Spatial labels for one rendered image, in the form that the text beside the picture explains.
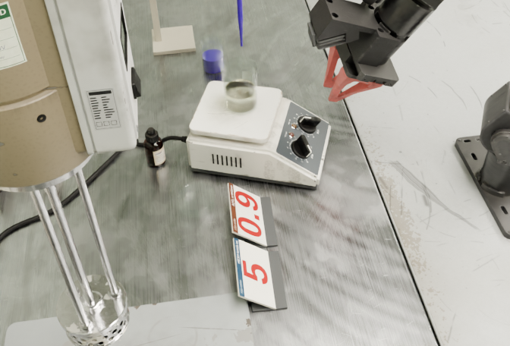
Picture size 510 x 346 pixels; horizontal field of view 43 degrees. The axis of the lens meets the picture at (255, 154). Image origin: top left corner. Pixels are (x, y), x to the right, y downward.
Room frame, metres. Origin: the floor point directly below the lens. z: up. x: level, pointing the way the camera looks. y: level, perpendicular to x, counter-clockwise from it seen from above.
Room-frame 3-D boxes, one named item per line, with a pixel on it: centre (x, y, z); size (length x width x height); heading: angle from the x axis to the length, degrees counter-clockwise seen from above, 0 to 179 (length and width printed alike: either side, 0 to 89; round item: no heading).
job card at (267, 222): (0.59, 0.01, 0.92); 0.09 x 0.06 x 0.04; 5
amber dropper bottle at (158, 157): (0.72, 0.16, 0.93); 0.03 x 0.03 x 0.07
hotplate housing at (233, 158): (0.73, 0.00, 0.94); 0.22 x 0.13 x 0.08; 76
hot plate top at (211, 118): (0.74, 0.02, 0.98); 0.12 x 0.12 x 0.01; 76
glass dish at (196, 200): (0.62, 0.09, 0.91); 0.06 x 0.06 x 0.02
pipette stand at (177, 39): (1.05, 0.15, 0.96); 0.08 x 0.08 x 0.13; 8
